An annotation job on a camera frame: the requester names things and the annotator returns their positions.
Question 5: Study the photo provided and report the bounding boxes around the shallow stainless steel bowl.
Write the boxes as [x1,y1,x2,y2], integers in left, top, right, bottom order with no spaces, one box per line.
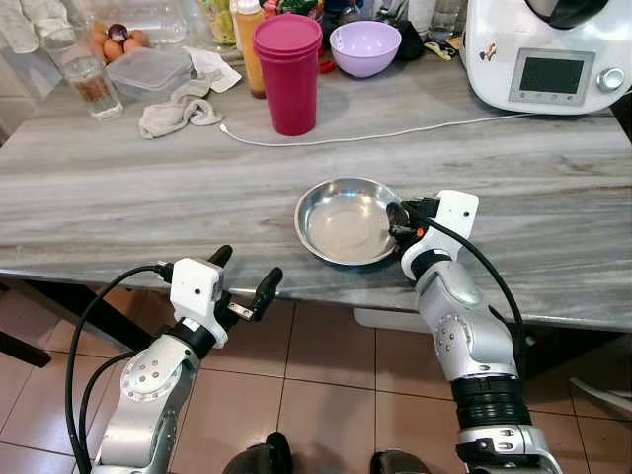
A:
[293,177,404,268]

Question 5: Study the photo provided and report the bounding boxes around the white storage box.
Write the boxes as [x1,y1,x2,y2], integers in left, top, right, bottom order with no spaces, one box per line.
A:
[353,307,428,335]

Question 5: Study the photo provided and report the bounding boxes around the black left robot foot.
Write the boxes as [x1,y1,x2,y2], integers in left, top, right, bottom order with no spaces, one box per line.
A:
[221,431,295,474]

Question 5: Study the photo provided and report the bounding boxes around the black robot foot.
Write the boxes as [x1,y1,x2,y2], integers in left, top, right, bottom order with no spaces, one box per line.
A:
[221,431,295,474]
[369,448,433,474]

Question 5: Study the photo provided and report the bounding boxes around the crumpled grey cloth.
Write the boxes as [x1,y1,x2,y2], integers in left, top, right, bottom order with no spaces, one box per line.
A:
[137,78,225,140]

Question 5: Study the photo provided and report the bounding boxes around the lilac plastic bowl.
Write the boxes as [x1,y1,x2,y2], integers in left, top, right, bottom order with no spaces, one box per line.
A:
[328,20,404,79]

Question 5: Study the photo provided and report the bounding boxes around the magenta lidded plastic tumbler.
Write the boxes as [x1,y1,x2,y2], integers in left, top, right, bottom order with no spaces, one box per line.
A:
[251,13,325,138]

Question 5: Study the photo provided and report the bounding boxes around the black pouch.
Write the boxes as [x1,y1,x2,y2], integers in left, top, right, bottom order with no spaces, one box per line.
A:
[393,20,430,62]

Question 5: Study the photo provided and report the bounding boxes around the white paper napkin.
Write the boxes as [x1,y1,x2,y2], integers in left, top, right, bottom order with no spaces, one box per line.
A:
[182,45,244,95]

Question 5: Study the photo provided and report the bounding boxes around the clear lidded plastic container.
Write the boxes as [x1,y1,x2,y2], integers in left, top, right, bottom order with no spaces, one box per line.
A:
[103,45,196,106]

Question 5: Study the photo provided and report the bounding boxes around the clear glass jar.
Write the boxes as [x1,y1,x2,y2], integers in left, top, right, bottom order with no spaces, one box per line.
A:
[431,0,465,40]

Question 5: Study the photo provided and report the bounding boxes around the white kitchen machine with display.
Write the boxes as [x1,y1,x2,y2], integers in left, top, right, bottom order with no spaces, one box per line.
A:
[461,0,632,117]

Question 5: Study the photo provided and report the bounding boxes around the orange sauce bottle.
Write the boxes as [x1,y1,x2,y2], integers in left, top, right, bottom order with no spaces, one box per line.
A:
[231,0,268,100]

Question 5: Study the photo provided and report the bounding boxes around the black right robot foot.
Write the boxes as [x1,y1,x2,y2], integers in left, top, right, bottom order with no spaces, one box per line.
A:
[369,448,433,474]

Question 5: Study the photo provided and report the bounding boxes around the clear drinking glass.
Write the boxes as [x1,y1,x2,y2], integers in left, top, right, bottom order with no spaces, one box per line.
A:
[43,27,125,122]

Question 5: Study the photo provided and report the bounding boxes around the white chair leg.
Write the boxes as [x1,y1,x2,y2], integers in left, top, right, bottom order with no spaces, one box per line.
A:
[568,375,632,421]

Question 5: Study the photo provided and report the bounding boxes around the green labelled bottle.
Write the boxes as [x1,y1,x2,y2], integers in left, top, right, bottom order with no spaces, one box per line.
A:
[200,0,236,45]

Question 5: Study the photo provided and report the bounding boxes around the large clear plastic box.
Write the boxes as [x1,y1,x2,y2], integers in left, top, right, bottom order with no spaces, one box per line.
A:
[77,0,191,48]

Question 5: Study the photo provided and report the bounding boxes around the white cloth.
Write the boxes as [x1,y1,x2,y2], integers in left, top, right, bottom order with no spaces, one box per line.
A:
[0,0,70,55]

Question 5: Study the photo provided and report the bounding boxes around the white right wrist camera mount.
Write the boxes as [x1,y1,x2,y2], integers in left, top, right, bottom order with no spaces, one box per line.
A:
[431,189,481,263]

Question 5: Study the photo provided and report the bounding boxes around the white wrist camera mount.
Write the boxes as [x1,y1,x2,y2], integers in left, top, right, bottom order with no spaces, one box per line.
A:
[169,258,230,349]
[431,189,481,263]

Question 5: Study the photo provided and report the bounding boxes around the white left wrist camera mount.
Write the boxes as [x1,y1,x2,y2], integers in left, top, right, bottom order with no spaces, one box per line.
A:
[169,258,230,349]

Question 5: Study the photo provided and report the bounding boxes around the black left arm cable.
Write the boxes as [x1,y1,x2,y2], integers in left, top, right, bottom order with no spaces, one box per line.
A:
[63,261,175,474]

